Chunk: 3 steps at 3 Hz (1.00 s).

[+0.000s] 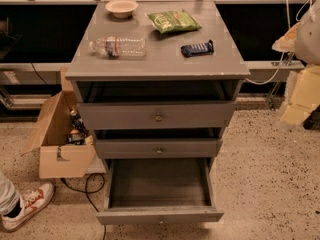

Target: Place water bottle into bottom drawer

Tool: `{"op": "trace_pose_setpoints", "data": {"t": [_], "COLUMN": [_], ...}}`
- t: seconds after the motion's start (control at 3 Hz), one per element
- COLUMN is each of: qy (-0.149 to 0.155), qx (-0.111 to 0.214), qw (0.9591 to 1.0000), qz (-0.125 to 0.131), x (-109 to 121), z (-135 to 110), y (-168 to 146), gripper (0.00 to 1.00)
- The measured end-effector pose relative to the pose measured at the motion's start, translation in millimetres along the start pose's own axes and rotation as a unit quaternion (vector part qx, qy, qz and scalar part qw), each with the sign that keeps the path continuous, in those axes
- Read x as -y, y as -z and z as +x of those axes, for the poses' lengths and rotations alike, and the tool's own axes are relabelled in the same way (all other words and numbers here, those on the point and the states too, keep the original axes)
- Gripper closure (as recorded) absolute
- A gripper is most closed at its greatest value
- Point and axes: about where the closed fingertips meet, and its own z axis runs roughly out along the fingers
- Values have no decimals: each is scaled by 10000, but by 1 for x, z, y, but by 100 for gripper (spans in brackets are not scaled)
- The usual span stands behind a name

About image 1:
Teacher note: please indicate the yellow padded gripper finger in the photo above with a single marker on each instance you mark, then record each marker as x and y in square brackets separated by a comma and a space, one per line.
[302, 96]
[286, 43]

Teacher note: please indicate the clear plastic water bottle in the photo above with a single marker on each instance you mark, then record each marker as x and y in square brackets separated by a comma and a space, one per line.
[119, 46]

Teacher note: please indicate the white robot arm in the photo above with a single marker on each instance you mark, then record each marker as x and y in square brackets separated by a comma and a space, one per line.
[307, 43]

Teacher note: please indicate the grey wooden drawer cabinet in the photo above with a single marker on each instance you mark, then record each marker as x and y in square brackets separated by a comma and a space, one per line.
[164, 74]

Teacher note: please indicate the grey middle drawer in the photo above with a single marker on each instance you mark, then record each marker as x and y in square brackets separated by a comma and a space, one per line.
[157, 148]

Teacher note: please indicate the grey open bottom drawer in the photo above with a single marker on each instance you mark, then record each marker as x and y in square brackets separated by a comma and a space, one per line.
[159, 191]

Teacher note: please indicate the grey top drawer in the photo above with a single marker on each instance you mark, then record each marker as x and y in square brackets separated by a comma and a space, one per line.
[98, 116]

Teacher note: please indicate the green chip bag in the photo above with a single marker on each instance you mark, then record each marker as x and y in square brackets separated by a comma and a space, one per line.
[173, 21]

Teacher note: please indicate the beige shallow bowl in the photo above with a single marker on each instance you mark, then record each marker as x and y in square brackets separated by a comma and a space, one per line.
[121, 9]

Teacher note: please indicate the dark can in box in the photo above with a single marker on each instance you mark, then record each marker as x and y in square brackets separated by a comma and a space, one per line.
[77, 121]

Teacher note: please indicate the brown cardboard box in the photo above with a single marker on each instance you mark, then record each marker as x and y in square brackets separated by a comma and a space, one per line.
[57, 157]

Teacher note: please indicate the white and red sneaker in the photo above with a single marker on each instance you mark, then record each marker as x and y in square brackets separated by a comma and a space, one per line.
[27, 206]

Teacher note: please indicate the light trouser leg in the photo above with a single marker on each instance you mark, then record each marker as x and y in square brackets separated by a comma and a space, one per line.
[9, 198]

